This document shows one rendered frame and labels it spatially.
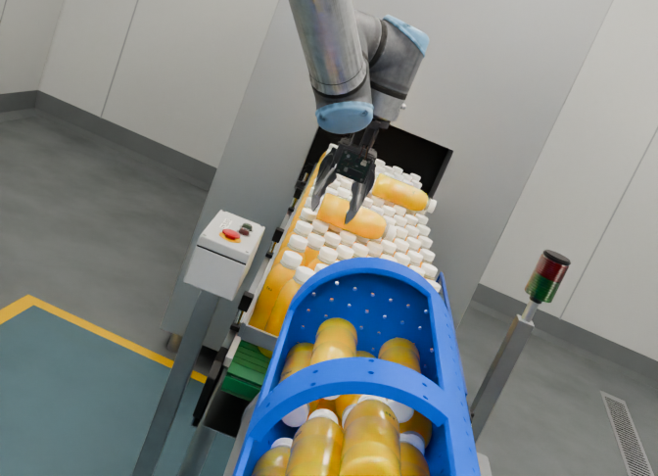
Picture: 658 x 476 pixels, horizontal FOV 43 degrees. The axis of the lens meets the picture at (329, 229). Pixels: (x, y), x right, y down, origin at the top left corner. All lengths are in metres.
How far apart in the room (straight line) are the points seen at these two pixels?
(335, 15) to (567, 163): 4.45
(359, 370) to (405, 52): 0.67
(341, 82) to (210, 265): 0.48
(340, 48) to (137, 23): 4.76
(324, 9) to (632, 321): 4.87
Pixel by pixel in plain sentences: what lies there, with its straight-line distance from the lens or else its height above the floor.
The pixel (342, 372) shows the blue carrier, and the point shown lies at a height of 1.22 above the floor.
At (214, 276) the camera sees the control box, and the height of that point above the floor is 1.03.
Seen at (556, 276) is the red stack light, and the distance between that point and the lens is 1.81.
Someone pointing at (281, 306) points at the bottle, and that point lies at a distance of 1.60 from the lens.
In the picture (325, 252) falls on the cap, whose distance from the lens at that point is 1.76.
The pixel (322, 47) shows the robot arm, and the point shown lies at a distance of 1.19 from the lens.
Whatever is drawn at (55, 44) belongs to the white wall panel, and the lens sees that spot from 6.19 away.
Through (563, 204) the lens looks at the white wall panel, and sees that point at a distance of 5.58.
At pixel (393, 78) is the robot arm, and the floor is 1.49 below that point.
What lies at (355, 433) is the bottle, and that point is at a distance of 0.95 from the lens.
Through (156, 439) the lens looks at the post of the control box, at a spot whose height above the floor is 0.62.
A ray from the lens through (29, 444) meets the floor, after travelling 2.77.
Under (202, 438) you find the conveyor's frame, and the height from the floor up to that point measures 0.55.
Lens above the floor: 1.61
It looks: 16 degrees down
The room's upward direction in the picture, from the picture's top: 22 degrees clockwise
